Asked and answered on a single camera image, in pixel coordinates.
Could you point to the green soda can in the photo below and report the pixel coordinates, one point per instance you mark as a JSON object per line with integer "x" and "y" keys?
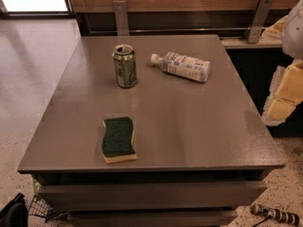
{"x": 124, "y": 62}

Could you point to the green and yellow sponge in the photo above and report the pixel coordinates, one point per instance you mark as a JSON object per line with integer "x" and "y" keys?
{"x": 118, "y": 140}

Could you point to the black object on floor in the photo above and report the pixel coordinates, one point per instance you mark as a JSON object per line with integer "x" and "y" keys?
{"x": 15, "y": 213}

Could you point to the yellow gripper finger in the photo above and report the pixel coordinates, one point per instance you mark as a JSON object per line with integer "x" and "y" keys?
{"x": 286, "y": 92}
{"x": 275, "y": 31}

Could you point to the left metal wall bracket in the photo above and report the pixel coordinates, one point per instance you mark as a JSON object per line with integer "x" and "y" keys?
{"x": 121, "y": 16}

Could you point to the black wire basket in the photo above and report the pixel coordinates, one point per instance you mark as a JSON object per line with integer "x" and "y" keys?
{"x": 40, "y": 208}

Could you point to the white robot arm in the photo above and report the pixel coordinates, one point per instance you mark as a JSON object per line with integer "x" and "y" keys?
{"x": 292, "y": 34}

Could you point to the clear plastic water bottle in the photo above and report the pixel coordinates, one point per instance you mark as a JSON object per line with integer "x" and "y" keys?
{"x": 183, "y": 66}

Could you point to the grey drawer cabinet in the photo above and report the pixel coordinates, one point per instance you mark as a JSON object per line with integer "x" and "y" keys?
{"x": 202, "y": 149}

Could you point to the black and white striped rod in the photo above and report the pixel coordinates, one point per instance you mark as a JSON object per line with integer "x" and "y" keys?
{"x": 276, "y": 214}

